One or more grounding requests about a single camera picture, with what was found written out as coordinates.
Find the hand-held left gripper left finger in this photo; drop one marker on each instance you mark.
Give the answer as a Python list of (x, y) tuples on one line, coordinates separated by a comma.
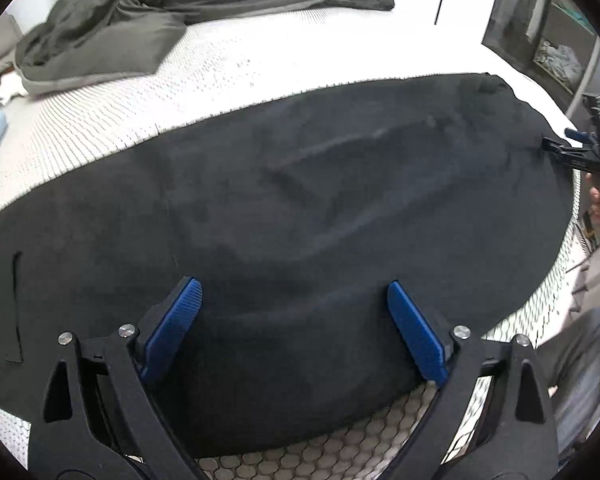
[(172, 325)]

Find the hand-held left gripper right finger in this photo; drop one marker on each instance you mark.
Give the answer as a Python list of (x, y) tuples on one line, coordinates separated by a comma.
[(415, 330)]

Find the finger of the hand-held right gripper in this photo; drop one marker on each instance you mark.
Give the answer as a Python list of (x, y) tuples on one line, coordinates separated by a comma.
[(576, 135), (562, 151)]

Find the black pants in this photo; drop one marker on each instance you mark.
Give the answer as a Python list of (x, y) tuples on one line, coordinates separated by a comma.
[(305, 200)]

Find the pale folded clothes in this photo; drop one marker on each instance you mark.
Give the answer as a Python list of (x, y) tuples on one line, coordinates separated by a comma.
[(560, 60)]

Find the dark wardrobe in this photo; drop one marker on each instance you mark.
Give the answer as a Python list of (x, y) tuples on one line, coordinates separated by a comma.
[(520, 10)]

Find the person's grey trouser leg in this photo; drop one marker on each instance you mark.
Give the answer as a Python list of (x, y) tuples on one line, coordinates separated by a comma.
[(585, 370)]

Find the white hexagon-patterned mattress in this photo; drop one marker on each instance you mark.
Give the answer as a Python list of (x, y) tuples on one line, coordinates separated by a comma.
[(230, 60)]

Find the dark grey pillow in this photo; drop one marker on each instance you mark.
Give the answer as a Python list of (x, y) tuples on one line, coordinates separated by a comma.
[(100, 50)]

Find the white cloth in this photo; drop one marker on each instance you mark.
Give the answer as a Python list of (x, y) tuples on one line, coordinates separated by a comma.
[(9, 86)]

